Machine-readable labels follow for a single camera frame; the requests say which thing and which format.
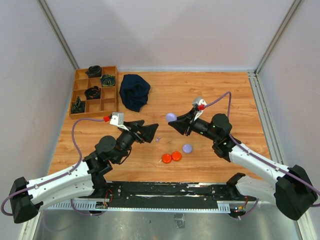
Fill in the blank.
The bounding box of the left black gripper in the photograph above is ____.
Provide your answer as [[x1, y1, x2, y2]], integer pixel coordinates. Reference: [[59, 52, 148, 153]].
[[114, 120, 159, 164]]

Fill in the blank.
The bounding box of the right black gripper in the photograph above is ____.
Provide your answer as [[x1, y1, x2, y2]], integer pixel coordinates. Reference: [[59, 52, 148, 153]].
[[168, 107, 219, 142]]

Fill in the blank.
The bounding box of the purple charging case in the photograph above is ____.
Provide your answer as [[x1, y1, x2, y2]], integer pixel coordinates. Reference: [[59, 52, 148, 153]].
[[182, 143, 193, 154], [165, 112, 177, 123]]

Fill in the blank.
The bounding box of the orange earbud charging case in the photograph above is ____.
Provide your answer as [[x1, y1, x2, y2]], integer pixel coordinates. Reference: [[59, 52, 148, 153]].
[[161, 153, 172, 164]]

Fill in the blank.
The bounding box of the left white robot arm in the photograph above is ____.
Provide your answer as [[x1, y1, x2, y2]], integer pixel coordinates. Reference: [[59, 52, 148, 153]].
[[0, 120, 159, 224]]

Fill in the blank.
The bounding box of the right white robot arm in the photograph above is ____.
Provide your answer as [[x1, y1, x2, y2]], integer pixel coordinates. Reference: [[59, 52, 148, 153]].
[[168, 109, 320, 221]]

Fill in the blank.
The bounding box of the dark blue cloth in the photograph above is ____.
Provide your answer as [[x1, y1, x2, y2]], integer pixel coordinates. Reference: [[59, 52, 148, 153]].
[[119, 74, 151, 113]]

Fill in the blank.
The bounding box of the wooden compartment tray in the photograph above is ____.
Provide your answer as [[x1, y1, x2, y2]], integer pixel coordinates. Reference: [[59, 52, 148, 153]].
[[69, 66, 119, 120]]

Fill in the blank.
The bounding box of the green patterned rolled belt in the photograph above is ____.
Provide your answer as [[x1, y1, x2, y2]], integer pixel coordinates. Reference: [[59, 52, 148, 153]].
[[100, 74, 116, 87]]

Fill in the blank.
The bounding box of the black rolled belt middle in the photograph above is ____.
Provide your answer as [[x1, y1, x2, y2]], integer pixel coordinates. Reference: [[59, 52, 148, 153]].
[[84, 85, 101, 100]]

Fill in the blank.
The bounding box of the black rolled belt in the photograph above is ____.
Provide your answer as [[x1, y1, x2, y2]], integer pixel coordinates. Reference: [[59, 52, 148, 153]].
[[85, 65, 102, 78], [84, 85, 101, 100]]

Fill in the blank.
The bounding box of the dark folded belt bottom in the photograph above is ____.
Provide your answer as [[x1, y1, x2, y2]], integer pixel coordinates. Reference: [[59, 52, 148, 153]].
[[70, 96, 86, 114]]

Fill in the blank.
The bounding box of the black rolled belt top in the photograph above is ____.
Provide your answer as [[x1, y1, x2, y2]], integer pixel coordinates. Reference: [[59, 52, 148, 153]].
[[85, 65, 102, 78]]

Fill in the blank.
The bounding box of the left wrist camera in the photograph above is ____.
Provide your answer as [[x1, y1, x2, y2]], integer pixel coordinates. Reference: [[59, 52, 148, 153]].
[[109, 112, 129, 131]]

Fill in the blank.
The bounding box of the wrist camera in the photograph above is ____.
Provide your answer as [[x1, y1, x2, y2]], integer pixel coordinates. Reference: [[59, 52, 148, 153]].
[[192, 97, 207, 120], [109, 112, 129, 131]]

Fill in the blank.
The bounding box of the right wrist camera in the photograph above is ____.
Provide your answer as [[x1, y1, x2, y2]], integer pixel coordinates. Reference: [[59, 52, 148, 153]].
[[192, 97, 207, 120]]

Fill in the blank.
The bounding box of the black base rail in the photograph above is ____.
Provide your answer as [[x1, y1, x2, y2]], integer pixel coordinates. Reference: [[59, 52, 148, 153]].
[[77, 180, 251, 211]]

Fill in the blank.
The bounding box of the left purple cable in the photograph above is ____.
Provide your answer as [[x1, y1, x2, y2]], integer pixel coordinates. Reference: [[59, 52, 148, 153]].
[[0, 117, 106, 216]]

